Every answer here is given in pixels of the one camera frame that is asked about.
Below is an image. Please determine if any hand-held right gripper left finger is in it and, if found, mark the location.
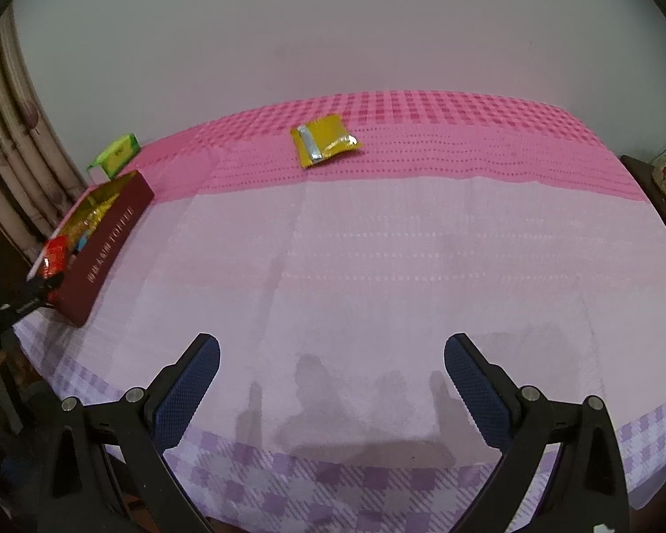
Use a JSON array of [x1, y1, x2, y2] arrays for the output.
[[36, 333, 221, 533]]

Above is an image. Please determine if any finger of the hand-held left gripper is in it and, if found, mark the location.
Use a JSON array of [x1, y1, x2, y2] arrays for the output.
[[3, 271, 67, 320]]

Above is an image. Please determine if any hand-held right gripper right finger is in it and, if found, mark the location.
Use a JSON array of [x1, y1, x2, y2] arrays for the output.
[[444, 333, 630, 533]]

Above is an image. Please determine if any red snack packet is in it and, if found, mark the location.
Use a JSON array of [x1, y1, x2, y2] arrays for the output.
[[40, 236, 70, 279]]

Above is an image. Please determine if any dark red tin box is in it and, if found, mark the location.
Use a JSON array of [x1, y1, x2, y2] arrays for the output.
[[27, 169, 155, 327]]

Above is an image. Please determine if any yellow packet with silver strip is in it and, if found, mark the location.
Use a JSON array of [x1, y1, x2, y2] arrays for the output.
[[290, 114, 363, 168]]

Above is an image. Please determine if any beige patterned curtain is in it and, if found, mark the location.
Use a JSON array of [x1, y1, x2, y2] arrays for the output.
[[0, 16, 90, 245]]

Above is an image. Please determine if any green tissue pack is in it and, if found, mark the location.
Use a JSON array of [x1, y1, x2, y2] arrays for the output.
[[86, 133, 143, 181]]

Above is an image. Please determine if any pink checked tablecloth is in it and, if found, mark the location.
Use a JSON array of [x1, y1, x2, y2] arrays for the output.
[[11, 90, 666, 528]]

